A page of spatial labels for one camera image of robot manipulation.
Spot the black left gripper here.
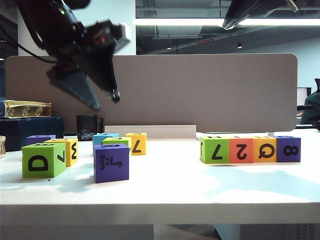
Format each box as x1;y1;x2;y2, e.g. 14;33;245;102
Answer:
46;29;121;112

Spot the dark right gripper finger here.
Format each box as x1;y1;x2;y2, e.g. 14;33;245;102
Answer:
227;0;301;30
221;0;266;31

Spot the blue A letter block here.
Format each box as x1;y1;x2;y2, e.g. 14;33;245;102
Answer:
92;133;120;147

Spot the green umbrella Q block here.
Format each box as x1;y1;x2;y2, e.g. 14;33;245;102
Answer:
102;136;132;154

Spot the yellow 7 E block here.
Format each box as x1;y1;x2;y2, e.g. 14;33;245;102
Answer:
125;132;148;156

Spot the green duck D block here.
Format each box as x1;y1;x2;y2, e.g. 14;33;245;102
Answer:
21;142;67;179

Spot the purple giraffe 5 block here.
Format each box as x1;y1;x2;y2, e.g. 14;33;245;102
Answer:
92;144;130;184

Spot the black mug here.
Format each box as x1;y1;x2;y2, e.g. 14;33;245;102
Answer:
76;114;104;142

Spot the ceiling light strip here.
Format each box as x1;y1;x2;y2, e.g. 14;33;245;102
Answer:
135;18;320;26

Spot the gold ornate tray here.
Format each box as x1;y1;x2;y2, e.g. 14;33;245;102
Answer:
3;99;53;119

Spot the yellow whale W block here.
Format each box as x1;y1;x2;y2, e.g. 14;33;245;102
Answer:
43;138;79;168

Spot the purple O B block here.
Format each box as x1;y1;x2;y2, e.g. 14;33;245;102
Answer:
26;134;56;146

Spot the dark blue box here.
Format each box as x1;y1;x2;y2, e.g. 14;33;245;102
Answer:
0;116;65;153

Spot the grey-brown desk divider panel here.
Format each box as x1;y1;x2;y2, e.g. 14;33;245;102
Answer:
4;53;299;133

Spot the background computer monitor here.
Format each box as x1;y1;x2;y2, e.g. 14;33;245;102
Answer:
297;87;312;106

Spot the person in green shirt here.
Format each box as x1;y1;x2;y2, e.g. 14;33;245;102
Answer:
300;89;320;125

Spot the green J 7 block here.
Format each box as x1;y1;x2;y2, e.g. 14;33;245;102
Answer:
199;136;230;165

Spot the red 2 block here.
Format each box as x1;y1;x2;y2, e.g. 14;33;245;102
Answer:
228;136;255;164

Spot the yellow Q block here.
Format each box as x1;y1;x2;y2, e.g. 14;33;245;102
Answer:
253;136;278;163

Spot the purple 8 block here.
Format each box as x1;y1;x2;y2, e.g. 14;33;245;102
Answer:
273;136;302;163

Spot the white table leg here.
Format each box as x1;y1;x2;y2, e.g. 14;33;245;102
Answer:
213;223;241;240

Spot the grey vented cabinet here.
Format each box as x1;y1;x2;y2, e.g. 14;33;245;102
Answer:
239;223;320;240

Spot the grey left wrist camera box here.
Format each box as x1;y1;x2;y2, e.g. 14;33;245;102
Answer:
86;19;133;55

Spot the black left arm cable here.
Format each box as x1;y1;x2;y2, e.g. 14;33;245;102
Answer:
0;26;60;63

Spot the beige cable rail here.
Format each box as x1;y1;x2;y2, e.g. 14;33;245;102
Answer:
104;124;197;140

